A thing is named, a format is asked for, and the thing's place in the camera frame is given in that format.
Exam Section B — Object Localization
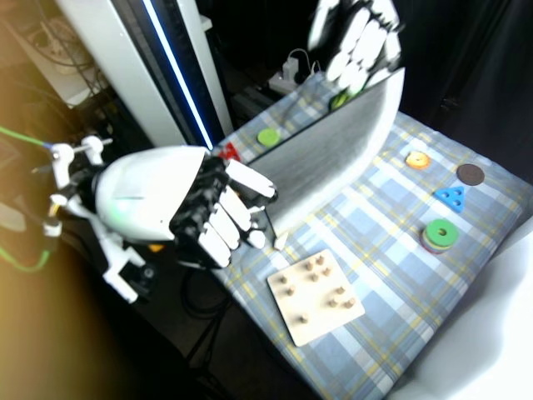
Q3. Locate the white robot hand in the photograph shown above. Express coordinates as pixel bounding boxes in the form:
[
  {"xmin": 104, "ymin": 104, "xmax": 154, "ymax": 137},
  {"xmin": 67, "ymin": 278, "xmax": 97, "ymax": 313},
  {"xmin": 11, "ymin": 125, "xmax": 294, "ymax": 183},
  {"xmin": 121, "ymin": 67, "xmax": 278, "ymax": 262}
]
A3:
[
  {"xmin": 94, "ymin": 145, "xmax": 279, "ymax": 270},
  {"xmin": 306, "ymin": 0, "xmax": 406, "ymax": 95}
]

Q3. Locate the knife with orange handle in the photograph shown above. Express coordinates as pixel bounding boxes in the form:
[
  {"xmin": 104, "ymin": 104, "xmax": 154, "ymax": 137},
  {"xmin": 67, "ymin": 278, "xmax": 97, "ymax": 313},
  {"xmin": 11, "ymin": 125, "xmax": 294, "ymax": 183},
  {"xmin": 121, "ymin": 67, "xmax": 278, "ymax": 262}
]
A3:
[{"xmin": 147, "ymin": 66, "xmax": 407, "ymax": 255}]

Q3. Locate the green white leek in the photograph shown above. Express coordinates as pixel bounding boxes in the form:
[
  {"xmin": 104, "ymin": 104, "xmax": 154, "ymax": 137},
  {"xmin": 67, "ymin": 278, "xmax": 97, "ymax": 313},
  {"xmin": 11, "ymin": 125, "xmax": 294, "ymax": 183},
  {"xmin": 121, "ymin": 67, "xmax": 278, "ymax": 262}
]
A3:
[{"xmin": 272, "ymin": 92, "xmax": 351, "ymax": 251}]

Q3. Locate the white power adapter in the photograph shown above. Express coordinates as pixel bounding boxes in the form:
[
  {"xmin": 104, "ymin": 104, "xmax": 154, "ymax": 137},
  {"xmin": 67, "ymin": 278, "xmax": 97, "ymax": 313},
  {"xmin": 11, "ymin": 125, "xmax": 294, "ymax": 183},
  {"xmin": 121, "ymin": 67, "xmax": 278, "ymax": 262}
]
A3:
[{"xmin": 268, "ymin": 48, "xmax": 321, "ymax": 93}]

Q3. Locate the red triangle block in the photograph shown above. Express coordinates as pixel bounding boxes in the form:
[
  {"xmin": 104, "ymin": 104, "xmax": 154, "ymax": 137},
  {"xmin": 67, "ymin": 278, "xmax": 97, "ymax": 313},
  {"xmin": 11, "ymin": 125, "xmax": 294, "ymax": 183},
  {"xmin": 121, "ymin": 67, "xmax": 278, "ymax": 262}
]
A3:
[{"xmin": 216, "ymin": 143, "xmax": 242, "ymax": 163}]

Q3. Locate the black backdrop curtain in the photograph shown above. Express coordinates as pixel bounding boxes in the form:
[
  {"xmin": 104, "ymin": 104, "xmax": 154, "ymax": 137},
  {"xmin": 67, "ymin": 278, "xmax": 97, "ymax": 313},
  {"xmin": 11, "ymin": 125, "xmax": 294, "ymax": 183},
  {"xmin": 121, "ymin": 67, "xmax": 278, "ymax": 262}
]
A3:
[{"xmin": 195, "ymin": 0, "xmax": 533, "ymax": 184}]

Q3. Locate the white column with blue strip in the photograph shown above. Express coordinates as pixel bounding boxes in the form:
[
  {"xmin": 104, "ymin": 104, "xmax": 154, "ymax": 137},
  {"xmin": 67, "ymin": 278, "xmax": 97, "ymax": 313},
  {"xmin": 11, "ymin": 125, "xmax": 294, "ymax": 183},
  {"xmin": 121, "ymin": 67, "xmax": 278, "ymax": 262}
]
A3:
[{"xmin": 56, "ymin": 0, "xmax": 234, "ymax": 153}]

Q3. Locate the orange toy biscuit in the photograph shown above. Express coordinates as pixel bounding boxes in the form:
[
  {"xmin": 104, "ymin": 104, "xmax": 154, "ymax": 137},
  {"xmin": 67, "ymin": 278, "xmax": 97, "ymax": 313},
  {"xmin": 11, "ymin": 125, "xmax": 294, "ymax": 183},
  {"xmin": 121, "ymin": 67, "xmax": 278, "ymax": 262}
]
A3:
[{"xmin": 406, "ymin": 151, "xmax": 431, "ymax": 171}]

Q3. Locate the green toy sandwich cookie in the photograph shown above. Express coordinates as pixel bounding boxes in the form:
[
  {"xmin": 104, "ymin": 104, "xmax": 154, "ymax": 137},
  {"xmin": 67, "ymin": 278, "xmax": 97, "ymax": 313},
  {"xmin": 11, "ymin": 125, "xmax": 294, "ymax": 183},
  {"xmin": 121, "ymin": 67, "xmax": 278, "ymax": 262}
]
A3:
[{"xmin": 257, "ymin": 127, "xmax": 281, "ymax": 147}]

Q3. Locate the brown toy cookie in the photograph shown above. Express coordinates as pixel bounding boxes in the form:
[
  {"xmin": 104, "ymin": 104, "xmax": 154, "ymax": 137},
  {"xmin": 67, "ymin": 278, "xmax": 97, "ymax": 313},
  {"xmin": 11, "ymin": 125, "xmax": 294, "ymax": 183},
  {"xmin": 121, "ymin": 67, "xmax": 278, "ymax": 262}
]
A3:
[{"xmin": 456, "ymin": 163, "xmax": 486, "ymax": 185}]

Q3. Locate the blue triangle block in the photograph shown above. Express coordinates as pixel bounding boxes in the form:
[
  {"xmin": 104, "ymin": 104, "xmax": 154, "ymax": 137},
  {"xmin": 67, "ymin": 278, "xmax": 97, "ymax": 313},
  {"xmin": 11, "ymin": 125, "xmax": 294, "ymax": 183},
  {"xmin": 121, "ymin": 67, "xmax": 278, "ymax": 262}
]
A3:
[{"xmin": 433, "ymin": 186, "xmax": 466, "ymax": 214}]

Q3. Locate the wooden peg board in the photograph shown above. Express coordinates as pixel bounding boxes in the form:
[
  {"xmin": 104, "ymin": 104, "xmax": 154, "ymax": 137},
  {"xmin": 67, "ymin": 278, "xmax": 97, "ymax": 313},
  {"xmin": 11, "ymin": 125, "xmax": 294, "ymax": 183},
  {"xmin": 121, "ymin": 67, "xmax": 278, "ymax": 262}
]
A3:
[{"xmin": 266, "ymin": 248, "xmax": 366, "ymax": 348}]

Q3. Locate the blue plaid cloth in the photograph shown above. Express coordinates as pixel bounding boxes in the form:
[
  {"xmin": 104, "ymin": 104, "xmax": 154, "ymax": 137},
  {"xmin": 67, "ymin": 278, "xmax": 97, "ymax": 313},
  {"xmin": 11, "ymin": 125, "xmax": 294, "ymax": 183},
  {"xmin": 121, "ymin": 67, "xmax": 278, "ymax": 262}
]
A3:
[{"xmin": 212, "ymin": 70, "xmax": 524, "ymax": 400}]

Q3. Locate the white smooth panel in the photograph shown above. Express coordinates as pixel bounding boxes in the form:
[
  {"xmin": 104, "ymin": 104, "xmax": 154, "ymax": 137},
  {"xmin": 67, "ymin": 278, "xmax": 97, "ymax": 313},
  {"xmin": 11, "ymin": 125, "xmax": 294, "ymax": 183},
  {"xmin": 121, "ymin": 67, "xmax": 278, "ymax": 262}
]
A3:
[{"xmin": 389, "ymin": 224, "xmax": 533, "ymax": 400}]

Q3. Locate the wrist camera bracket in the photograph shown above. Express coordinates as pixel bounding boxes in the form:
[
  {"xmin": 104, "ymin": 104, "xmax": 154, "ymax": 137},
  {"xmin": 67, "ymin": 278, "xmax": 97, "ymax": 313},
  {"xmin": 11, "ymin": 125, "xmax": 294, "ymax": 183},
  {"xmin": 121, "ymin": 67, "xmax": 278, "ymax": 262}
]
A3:
[{"xmin": 102, "ymin": 232, "xmax": 158, "ymax": 304}]

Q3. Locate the white shelf with cables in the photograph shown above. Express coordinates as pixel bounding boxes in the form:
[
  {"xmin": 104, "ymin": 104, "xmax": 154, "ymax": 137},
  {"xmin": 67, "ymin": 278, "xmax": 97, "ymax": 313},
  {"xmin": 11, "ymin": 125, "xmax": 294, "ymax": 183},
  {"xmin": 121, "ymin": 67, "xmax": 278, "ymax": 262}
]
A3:
[{"xmin": 22, "ymin": 12, "xmax": 113, "ymax": 110}]

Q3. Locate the green foam ring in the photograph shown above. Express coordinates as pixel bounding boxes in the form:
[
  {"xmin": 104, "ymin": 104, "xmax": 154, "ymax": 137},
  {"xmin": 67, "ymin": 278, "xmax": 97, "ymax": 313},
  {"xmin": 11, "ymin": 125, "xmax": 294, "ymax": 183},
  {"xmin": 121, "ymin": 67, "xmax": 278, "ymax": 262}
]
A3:
[{"xmin": 424, "ymin": 218, "xmax": 460, "ymax": 248}]

